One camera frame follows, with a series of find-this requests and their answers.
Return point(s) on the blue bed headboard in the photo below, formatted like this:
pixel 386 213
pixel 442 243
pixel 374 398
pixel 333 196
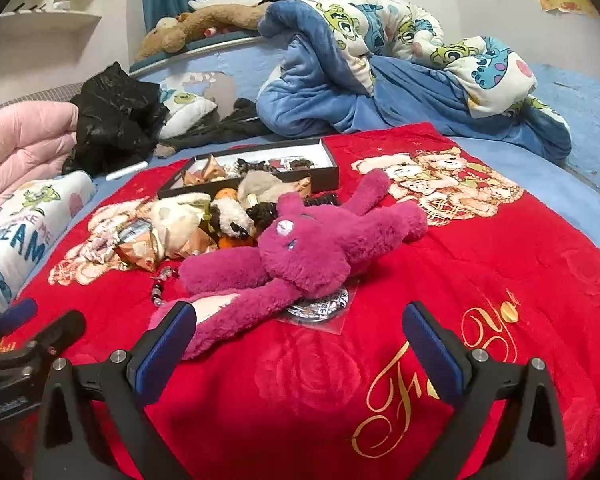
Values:
pixel 237 64

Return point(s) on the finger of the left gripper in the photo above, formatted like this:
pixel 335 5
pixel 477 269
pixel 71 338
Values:
pixel 17 315

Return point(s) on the white monster scream pillow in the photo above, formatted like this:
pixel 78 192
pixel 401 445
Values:
pixel 31 221

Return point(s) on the white wall shelf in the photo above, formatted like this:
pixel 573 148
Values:
pixel 30 22

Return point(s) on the round badge in sleeve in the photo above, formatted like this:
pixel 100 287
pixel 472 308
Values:
pixel 327 314

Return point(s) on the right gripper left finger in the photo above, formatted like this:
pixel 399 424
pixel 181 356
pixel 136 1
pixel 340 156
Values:
pixel 158 352

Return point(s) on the black shallow box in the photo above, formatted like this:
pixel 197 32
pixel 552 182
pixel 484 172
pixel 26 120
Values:
pixel 288 161

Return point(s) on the magenta plush bear toy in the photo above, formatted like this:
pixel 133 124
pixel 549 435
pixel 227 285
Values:
pixel 308 252

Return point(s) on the blue monster print duvet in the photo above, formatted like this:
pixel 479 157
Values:
pixel 357 65

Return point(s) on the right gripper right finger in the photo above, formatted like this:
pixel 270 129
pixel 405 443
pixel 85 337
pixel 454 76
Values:
pixel 439 352

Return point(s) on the black puffer jacket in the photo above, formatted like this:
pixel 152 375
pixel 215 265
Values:
pixel 118 124

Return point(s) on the small monster print pillow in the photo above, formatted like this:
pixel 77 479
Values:
pixel 185 110

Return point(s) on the pink quilted comforter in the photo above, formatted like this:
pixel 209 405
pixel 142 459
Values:
pixel 36 137

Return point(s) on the brown plush dog toy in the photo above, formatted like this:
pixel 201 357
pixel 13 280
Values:
pixel 172 34

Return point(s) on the white fuzzy hair clip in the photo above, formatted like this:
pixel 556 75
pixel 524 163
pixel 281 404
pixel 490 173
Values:
pixel 227 217

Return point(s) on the dark grey garment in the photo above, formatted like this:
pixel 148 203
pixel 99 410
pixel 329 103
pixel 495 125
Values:
pixel 242 123

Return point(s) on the beige fluffy plush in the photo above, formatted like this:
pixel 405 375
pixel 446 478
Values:
pixel 262 187

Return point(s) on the cream plush rabbit toy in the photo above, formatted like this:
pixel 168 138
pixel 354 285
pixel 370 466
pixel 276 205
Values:
pixel 177 222

